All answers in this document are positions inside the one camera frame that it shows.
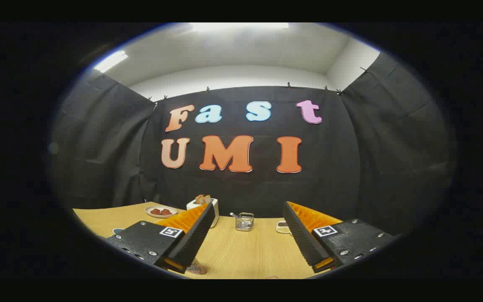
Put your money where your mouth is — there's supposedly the metal wire basket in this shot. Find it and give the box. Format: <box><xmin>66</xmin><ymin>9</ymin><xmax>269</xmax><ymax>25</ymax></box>
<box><xmin>235</xmin><ymin>212</ymin><xmax>254</xmax><ymax>232</ymax></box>

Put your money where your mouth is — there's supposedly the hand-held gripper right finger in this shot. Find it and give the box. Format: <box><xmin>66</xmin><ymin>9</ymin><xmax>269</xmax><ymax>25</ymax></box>
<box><xmin>282</xmin><ymin>201</ymin><xmax>395</xmax><ymax>273</ymax></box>

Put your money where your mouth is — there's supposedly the white oval plate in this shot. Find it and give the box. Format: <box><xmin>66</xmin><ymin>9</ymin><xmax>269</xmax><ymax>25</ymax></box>
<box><xmin>145</xmin><ymin>206</ymin><xmax>178</xmax><ymax>219</ymax></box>

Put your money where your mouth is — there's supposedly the white toaster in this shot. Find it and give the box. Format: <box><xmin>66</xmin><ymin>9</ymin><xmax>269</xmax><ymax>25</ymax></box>
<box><xmin>186</xmin><ymin>198</ymin><xmax>220</xmax><ymax>229</ymax></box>

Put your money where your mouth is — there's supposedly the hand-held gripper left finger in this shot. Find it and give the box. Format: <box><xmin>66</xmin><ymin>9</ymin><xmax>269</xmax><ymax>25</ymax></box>
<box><xmin>106</xmin><ymin>203</ymin><xmax>216</xmax><ymax>274</ymax></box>

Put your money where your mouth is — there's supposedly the silver juice bottle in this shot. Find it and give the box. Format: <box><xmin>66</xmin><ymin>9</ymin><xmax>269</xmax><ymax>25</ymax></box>
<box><xmin>186</xmin><ymin>259</ymin><xmax>207</xmax><ymax>276</ymax></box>

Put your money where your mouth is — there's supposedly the wooden table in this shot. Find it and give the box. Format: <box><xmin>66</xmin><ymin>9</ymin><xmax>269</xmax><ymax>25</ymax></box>
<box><xmin>73</xmin><ymin>202</ymin><xmax>335</xmax><ymax>279</ymax></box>

